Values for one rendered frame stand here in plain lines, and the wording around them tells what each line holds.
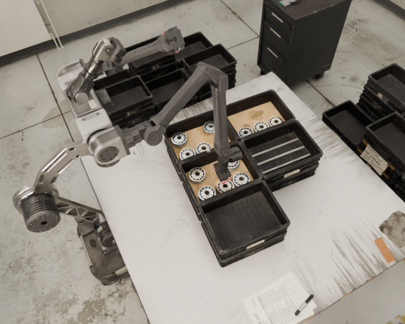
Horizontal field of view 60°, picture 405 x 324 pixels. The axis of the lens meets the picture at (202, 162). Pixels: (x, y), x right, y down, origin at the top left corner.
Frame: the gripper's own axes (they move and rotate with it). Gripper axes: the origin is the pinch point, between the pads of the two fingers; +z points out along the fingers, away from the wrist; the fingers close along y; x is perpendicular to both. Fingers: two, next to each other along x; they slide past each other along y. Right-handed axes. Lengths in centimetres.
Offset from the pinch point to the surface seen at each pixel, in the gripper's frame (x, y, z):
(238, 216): -2.2, -19.7, 11.4
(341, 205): -65, -33, 20
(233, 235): 5.0, -29.0, 11.6
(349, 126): -142, 40, 60
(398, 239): -81, -64, 18
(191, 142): 1.9, 39.1, 13.1
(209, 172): 1.0, 13.3, 12.3
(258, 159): -30.6, 9.9, 10.4
